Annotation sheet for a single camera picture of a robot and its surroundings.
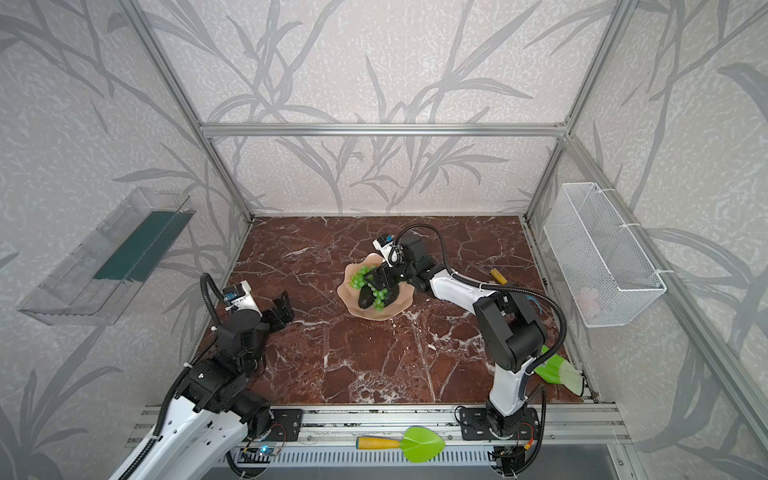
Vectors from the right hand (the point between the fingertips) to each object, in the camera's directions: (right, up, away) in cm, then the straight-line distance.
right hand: (374, 261), depth 90 cm
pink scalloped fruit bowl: (-8, -11, +4) cm, 14 cm away
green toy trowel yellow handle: (+12, -42, -19) cm, 48 cm away
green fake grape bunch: (-5, -6, +1) cm, 8 cm away
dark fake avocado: (-3, -11, +1) cm, 12 cm away
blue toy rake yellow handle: (+42, -6, +11) cm, 43 cm away
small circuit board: (-27, -46, -18) cm, 57 cm away
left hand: (-23, -6, -15) cm, 28 cm away
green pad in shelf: (-48, +4, -26) cm, 55 cm away
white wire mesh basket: (+51, 0, -28) cm, 59 cm away
